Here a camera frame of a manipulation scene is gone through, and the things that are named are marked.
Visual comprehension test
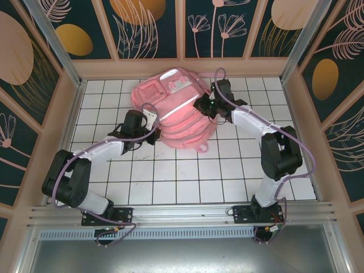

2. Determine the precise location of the pink backpack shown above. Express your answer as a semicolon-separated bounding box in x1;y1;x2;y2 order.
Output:
131;67;222;154

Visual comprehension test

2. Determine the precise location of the grey metal sheet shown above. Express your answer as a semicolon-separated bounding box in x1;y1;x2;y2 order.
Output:
16;224;352;273

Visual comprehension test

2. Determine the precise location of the aluminium side rail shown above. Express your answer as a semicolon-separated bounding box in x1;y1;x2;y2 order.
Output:
61;80;87;154
281;80;324;200

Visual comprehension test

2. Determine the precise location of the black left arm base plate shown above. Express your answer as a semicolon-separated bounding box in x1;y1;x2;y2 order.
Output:
81;206;134;227

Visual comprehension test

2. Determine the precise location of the aluminium frame post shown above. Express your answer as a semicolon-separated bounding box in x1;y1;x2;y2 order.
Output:
22;0;88;88
279;0;338;85

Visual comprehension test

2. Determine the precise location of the aluminium mounting rail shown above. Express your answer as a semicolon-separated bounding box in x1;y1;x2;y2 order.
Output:
27;201;339;228

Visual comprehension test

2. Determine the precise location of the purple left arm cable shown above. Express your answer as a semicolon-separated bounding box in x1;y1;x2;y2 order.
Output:
52;102;159;248

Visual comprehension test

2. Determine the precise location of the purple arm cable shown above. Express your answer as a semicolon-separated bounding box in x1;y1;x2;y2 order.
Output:
52;102;159;248
213;67;318;245

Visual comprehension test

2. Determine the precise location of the grey slotted cable duct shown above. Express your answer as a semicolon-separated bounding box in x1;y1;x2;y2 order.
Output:
38;229;255;240

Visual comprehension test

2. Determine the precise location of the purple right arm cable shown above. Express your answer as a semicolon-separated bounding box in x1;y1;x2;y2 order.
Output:
213;67;318;245

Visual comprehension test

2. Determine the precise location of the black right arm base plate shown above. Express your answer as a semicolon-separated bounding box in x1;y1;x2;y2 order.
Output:
232;204;285;225

